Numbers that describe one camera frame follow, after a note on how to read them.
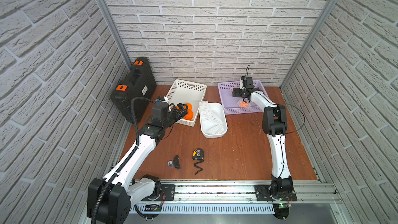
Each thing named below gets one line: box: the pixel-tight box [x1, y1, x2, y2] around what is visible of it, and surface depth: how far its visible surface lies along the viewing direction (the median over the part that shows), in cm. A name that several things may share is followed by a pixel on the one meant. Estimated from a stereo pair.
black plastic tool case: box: [110, 57, 157, 124], surface depth 92 cm
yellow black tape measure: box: [191, 148, 205, 161], surface depth 85 cm
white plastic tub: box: [199, 102, 228, 138], surface depth 98 cm
